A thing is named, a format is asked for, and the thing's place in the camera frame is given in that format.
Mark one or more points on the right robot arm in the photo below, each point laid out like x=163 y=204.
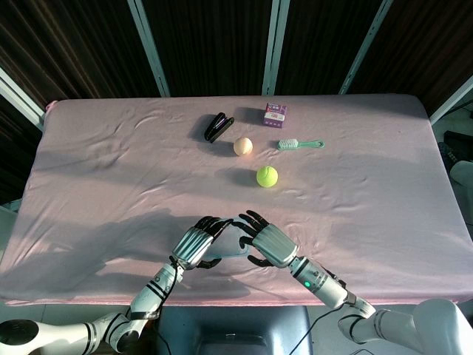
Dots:
x=325 y=286

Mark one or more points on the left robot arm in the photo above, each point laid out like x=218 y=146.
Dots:
x=151 y=292

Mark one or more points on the pink tablecloth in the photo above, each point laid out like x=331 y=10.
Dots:
x=111 y=177

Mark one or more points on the peach coloured ball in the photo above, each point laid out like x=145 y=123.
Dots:
x=243 y=146

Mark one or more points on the yellow tennis ball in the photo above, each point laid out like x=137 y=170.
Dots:
x=267 y=176

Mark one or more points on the grey robot torso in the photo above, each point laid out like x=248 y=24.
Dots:
x=229 y=325

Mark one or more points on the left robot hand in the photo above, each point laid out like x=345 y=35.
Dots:
x=192 y=246

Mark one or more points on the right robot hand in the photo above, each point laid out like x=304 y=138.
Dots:
x=275 y=244

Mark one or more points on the black stapler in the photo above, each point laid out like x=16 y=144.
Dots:
x=217 y=127

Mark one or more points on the grey metal frame post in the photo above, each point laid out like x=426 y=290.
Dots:
x=20 y=98
x=366 y=48
x=452 y=100
x=149 y=48
x=275 y=46

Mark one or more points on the purple card box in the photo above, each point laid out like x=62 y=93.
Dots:
x=275 y=116

